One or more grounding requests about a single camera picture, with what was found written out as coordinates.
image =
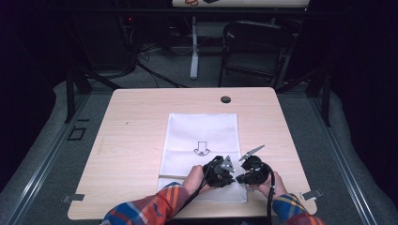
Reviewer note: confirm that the dark equipment with red light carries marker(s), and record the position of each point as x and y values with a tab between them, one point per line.
130	19

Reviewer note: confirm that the black metal frame stand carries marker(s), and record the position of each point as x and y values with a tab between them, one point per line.
326	100
70	93

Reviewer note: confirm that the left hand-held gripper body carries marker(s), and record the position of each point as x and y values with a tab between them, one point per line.
217	172

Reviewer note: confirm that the black table grommet hole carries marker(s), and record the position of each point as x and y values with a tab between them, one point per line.
225	100

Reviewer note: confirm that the aluminium floor rail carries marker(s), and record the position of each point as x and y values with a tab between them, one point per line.
47	159
341	159

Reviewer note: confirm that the person's right hand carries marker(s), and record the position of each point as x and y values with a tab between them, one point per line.
277	186

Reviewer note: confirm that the white metal table leg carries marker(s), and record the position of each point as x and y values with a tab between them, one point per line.
194	50

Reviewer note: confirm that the grey tape strip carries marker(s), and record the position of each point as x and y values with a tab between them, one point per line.
73	198
311	194

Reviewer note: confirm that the black folding chair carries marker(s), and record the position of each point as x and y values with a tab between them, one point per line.
255	47

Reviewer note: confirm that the person's left hand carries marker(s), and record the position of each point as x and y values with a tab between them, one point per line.
194	179

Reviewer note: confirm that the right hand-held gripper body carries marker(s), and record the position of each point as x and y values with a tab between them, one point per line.
258	170

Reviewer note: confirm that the white cloth with arrow print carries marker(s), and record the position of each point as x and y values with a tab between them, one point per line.
200	134

